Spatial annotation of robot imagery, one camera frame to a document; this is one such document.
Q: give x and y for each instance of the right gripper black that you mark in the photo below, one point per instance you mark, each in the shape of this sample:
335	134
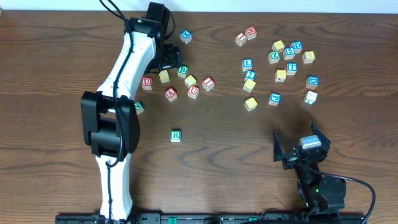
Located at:
301	156

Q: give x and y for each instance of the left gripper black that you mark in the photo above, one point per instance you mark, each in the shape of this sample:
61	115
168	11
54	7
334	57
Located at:
171	60

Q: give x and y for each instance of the yellow o block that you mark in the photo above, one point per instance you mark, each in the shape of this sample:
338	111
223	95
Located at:
164	76
250	104

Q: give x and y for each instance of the green B block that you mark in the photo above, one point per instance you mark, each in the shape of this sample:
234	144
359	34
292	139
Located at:
182	72

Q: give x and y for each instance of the green R block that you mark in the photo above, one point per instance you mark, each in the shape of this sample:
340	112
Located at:
175	136

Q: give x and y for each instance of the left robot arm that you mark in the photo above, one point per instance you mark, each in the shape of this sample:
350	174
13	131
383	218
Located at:
109	118

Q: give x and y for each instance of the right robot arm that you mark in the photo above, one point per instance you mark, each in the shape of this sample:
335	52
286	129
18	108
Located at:
322	194

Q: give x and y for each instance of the blue X block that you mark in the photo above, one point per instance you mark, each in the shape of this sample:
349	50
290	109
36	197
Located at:
186	36

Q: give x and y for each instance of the yellow block centre left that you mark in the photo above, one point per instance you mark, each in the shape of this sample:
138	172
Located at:
190	81

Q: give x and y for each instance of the red U block left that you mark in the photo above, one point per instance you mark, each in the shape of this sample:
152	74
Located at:
147	83

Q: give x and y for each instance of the red u block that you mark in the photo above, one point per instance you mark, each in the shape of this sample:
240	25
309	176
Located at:
193	92
147	83

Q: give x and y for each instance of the red A block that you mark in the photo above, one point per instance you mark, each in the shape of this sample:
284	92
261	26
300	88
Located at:
171	94

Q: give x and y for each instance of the red U block centre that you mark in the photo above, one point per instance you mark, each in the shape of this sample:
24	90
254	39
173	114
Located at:
193	92

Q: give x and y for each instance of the red I block left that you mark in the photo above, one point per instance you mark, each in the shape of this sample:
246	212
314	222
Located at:
208	83

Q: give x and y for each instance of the red i block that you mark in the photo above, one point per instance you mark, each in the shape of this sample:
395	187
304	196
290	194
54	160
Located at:
240	39
208	83

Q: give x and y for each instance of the green 7 block tipped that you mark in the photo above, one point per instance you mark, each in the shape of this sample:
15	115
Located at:
310	97

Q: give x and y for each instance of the blue P block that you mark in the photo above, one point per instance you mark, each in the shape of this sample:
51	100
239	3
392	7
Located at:
274	99

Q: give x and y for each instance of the green N block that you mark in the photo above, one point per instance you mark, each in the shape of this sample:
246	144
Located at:
139	106

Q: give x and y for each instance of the blue D block right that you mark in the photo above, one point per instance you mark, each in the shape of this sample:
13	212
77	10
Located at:
312	82

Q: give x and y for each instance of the blue d block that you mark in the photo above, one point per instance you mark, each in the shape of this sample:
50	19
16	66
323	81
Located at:
312	82
297	46

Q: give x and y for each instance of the red I block top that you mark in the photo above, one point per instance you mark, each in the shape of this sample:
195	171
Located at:
240	39

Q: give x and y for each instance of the yellow block under T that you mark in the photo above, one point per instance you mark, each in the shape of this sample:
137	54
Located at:
280	75

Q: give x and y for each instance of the blue L block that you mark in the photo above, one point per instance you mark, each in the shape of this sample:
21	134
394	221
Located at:
247	64

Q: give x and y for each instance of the blue T block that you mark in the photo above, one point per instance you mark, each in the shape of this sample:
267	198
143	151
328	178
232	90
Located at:
291	68

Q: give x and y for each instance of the yellow S block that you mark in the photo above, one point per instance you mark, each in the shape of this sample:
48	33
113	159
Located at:
249	85

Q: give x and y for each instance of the blue 2 block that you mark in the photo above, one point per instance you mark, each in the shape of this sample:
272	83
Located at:
250	75

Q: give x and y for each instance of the red W block top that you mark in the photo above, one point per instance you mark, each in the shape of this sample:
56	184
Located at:
250	33

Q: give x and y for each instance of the yellow 8 block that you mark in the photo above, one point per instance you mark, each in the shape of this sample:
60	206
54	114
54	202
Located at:
308	57

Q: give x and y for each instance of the green Z block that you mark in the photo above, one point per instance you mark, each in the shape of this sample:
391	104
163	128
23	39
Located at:
274	57

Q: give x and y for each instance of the blue 5 block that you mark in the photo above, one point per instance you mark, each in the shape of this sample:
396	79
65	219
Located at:
288	53

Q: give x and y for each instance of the blue D block top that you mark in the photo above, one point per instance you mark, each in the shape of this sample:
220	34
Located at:
297	46

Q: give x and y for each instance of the yellow block top right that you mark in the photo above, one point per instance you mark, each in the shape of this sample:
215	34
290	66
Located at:
278	46

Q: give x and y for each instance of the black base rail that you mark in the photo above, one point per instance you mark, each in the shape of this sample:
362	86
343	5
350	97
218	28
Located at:
269	217

